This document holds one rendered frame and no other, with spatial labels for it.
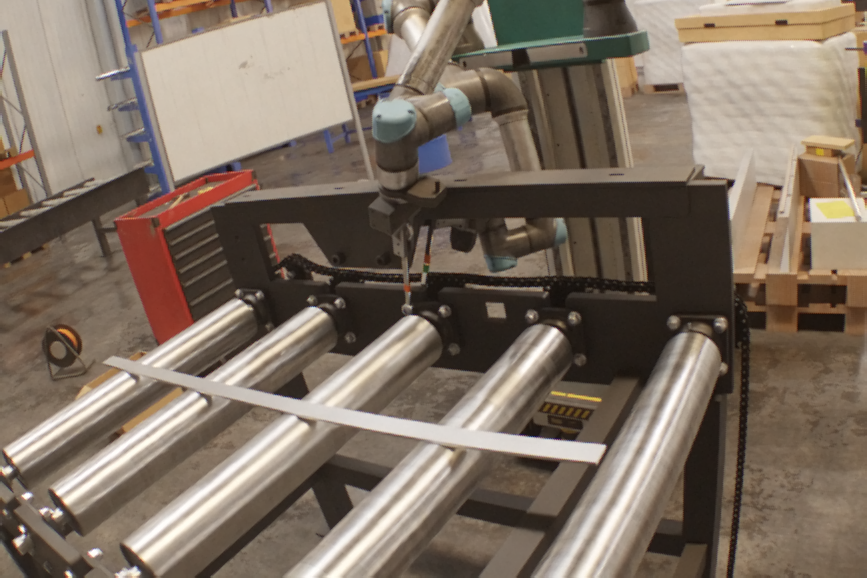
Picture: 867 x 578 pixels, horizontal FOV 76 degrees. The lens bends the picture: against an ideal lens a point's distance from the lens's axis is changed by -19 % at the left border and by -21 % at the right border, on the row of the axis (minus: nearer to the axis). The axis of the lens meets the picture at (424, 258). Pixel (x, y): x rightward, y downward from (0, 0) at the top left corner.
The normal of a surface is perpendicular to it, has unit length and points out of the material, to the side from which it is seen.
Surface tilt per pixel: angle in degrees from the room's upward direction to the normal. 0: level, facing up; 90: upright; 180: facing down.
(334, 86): 90
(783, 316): 90
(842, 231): 90
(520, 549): 0
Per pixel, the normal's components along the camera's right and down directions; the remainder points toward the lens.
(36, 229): 0.84, 0.00
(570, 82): -0.61, 0.40
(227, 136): 0.52, 0.18
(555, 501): -0.22, -0.92
